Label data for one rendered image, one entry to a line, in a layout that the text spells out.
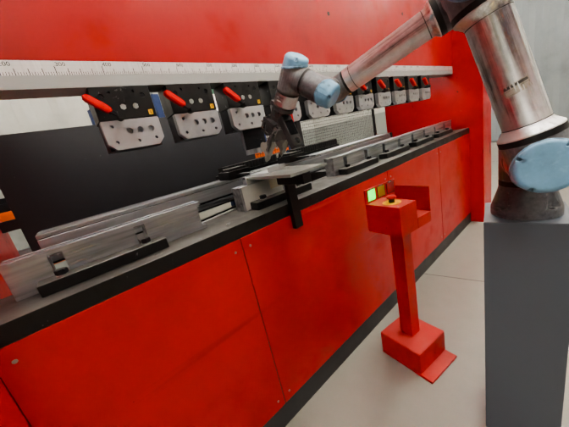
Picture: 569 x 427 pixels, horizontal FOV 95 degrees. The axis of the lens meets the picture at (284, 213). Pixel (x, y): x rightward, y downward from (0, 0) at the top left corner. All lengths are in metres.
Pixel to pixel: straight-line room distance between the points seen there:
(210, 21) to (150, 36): 0.22
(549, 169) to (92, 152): 1.49
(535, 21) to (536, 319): 7.73
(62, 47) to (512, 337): 1.45
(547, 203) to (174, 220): 1.04
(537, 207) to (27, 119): 5.22
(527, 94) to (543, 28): 7.67
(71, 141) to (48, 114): 3.82
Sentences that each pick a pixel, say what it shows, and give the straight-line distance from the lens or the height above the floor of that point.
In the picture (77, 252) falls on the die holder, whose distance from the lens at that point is 0.89.
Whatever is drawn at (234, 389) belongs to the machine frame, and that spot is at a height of 0.34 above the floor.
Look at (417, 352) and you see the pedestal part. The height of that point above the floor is 0.12.
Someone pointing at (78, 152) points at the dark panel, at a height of 1.24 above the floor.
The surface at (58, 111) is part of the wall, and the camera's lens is 5.27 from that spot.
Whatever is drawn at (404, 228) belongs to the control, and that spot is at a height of 0.69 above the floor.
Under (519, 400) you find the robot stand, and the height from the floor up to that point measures 0.17.
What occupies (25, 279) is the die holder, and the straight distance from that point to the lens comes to 0.90.
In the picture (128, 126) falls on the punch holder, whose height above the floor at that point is 1.23.
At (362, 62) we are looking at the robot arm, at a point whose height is 1.27.
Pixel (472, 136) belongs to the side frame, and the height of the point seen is 0.79.
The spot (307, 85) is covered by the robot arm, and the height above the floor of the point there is 1.24.
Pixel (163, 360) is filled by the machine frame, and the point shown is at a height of 0.59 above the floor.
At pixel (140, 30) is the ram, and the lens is 0.99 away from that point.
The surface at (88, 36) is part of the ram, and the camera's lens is 0.95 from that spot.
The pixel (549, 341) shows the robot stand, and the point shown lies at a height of 0.42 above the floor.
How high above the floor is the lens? 1.10
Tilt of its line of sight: 15 degrees down
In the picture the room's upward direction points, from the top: 13 degrees counter-clockwise
